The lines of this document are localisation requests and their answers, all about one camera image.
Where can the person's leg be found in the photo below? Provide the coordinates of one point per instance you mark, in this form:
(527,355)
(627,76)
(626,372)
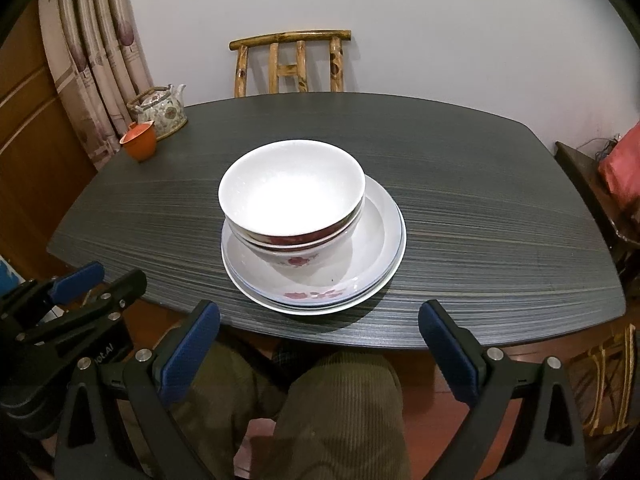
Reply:
(345,410)
(225,395)

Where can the striped beige curtain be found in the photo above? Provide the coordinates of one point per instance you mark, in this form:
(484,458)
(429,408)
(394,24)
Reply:
(100,60)

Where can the brown wooden cabinet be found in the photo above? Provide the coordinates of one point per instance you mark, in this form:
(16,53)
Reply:
(35,160)

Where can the large white bowl small flower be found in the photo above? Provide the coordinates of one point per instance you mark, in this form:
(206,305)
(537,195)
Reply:
(320,260)

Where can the tan printed cardboard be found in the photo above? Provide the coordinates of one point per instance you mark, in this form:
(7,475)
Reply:
(50,35)

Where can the dark wooden side cabinet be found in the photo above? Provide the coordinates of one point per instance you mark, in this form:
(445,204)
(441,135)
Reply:
(585,185)

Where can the blue white cloth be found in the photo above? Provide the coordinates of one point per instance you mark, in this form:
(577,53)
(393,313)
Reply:
(7,272)

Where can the floral ceramic teapot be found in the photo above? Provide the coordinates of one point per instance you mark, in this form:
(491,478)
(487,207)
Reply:
(160,110)

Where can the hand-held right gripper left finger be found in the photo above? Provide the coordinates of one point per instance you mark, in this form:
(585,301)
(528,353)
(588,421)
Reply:
(187,355)

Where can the red bag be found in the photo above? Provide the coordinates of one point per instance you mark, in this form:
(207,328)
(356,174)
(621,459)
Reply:
(625,165)

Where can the person's right leg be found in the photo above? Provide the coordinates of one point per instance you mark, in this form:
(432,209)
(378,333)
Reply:
(345,410)

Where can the bamboo chair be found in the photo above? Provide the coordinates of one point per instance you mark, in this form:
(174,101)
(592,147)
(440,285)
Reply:
(290,36)
(600,375)

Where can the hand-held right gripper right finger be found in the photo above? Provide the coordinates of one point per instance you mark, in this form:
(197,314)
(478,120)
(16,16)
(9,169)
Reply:
(445,352)

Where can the orange cup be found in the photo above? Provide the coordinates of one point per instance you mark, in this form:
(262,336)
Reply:
(139,147)

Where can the person's left leg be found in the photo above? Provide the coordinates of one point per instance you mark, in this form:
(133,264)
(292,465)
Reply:
(225,395)

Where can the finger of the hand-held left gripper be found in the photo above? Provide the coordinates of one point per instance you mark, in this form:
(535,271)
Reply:
(127,287)
(80,282)

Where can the medium floral white plate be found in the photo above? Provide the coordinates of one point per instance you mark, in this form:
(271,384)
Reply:
(372,240)

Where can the small pink patterned bowl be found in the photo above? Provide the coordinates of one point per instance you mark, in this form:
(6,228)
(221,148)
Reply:
(292,185)

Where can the large floral white plate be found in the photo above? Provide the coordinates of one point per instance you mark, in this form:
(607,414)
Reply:
(310,311)

